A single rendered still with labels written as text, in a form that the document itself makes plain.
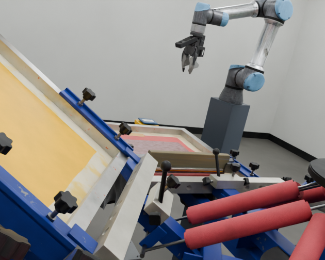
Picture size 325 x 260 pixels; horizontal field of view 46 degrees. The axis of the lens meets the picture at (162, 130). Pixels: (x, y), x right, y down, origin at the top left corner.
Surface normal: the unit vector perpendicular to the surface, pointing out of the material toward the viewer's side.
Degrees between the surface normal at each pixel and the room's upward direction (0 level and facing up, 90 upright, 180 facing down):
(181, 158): 90
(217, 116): 90
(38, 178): 32
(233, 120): 90
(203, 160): 90
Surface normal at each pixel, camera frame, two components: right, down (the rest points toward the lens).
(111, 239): 0.69, -0.69
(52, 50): 0.40, 0.33
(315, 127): -0.90, -0.07
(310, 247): 0.00, -0.70
